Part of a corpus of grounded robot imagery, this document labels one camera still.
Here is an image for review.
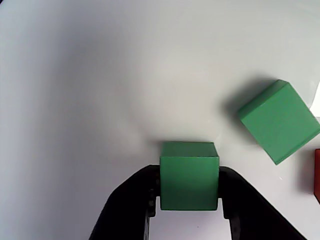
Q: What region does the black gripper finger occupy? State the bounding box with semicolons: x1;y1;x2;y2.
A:
89;163;161;240
218;166;310;240

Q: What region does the green cube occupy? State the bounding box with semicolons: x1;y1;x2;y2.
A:
159;141;221;211
236;79;320;166

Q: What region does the red cube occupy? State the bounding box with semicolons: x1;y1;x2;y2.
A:
313;148;320;198

